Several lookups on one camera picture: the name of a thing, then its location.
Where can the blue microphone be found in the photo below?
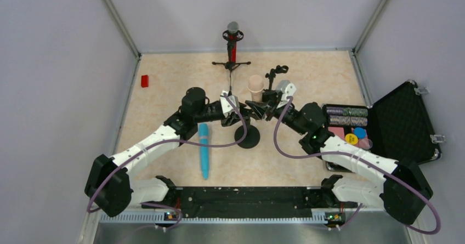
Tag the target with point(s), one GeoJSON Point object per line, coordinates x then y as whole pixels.
{"type": "Point", "coordinates": [204, 151]}

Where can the blue round chip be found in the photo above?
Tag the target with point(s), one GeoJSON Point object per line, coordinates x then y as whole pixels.
{"type": "Point", "coordinates": [359, 132]}

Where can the small red block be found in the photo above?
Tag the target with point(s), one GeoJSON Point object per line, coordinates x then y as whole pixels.
{"type": "Point", "coordinates": [144, 81]}

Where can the red glitter microphone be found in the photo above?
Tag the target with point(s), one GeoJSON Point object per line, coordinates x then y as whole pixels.
{"type": "Point", "coordinates": [232, 30]}

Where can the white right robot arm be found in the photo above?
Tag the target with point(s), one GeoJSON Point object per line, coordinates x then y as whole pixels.
{"type": "Point", "coordinates": [397, 186]}

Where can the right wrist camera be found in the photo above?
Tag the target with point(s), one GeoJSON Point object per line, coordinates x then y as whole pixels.
{"type": "Point", "coordinates": [287, 89]}

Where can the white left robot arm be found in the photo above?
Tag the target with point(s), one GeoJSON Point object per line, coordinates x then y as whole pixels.
{"type": "Point", "coordinates": [111, 185]}

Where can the yellow round chip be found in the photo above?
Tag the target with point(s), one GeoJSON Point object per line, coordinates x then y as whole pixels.
{"type": "Point", "coordinates": [351, 139]}

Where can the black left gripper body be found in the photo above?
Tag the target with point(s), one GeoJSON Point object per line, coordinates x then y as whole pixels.
{"type": "Point", "coordinates": [230, 114]}

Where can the shock mount tripod stand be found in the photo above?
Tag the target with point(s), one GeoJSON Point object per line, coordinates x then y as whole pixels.
{"type": "Point", "coordinates": [229, 65]}

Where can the beige microphone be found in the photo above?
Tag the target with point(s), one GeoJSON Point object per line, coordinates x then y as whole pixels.
{"type": "Point", "coordinates": [256, 87]}

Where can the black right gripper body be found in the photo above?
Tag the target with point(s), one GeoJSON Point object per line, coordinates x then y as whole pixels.
{"type": "Point", "coordinates": [269, 109]}

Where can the pink card in case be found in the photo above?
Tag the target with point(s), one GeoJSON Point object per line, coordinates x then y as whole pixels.
{"type": "Point", "coordinates": [338, 131]}

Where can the round base mic stand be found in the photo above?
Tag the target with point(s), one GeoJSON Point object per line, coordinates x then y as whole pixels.
{"type": "Point", "coordinates": [250, 137]}

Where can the black tripod mic stand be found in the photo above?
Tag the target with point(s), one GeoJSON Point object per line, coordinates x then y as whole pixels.
{"type": "Point", "coordinates": [271, 75]}

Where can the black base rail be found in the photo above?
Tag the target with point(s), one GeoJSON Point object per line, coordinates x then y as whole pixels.
{"type": "Point", "coordinates": [255, 202]}

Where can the black carrying case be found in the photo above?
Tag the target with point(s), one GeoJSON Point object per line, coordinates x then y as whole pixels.
{"type": "Point", "coordinates": [398, 125]}

